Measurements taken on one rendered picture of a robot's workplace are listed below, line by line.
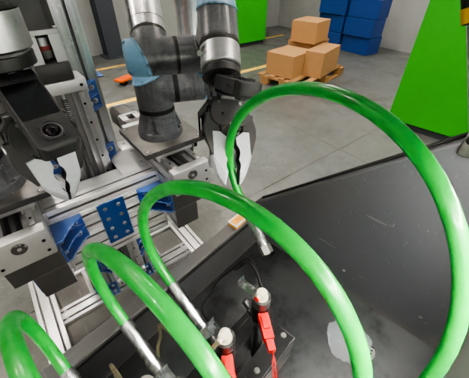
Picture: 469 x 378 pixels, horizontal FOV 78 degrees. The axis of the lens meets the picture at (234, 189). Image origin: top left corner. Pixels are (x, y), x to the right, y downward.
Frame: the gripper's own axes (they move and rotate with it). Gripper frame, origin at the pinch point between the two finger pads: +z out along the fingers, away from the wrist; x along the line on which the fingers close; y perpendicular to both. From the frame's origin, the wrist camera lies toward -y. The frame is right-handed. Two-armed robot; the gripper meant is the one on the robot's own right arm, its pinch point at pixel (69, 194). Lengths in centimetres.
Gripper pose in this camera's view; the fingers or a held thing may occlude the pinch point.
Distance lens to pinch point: 51.1
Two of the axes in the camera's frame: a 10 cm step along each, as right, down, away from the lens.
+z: 0.0, 7.7, 6.3
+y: -7.4, -4.2, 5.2
